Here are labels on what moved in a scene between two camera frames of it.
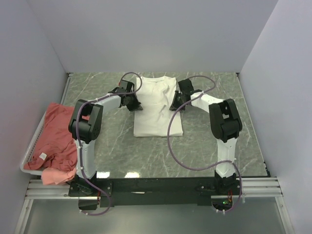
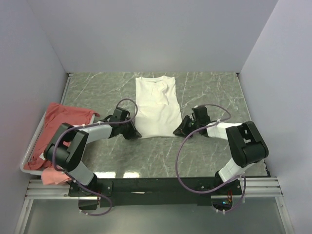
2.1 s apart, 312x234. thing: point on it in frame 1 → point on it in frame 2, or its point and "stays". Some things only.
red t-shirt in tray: [57, 148] stays
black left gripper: [136, 106] → [133, 133]
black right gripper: [174, 106] → [183, 130]
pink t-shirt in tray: [51, 176] stays
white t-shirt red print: [155, 94] stays
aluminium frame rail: [42, 189] stays
